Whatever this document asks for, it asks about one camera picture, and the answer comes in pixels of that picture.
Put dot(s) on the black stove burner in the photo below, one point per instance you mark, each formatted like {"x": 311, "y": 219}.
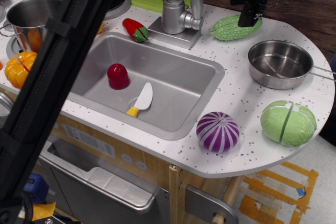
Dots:
{"x": 117, "y": 8}

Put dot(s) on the small steel pan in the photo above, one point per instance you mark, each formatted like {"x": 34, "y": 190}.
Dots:
{"x": 281, "y": 65}

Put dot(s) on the red toy chili pepper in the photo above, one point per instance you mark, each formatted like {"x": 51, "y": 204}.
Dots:
{"x": 137, "y": 31}

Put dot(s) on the green toy cabbage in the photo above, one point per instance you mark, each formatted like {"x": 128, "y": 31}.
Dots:
{"x": 288, "y": 123}

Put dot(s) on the green bumpy toy squash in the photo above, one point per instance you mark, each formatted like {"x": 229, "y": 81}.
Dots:
{"x": 227, "y": 29}

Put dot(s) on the red toy tomato half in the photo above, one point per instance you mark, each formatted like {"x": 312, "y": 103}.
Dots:
{"x": 118, "y": 77}

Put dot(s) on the white yellow toy knife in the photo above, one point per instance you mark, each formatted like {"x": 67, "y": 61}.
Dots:
{"x": 143, "y": 101}

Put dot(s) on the blue clamp tool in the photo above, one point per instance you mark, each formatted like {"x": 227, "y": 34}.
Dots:
{"x": 36, "y": 188}

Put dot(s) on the grey toy sink basin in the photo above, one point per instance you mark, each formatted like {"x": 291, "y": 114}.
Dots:
{"x": 182, "y": 84}

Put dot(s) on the purple striped toy onion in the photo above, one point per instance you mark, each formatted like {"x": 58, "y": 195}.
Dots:
{"x": 217, "y": 132}

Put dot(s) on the grey toy dishwasher door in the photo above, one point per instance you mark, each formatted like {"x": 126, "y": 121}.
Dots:
{"x": 93, "y": 190}

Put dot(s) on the orange toy pumpkin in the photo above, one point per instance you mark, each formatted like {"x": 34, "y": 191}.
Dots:
{"x": 18, "y": 68}

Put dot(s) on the tall steel pot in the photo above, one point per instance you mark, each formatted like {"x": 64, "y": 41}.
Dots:
{"x": 28, "y": 19}

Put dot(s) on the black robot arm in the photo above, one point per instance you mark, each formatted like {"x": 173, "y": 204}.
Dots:
{"x": 69, "y": 36}

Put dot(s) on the silver toy faucet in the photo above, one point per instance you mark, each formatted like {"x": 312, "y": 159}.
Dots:
{"x": 177, "y": 26}

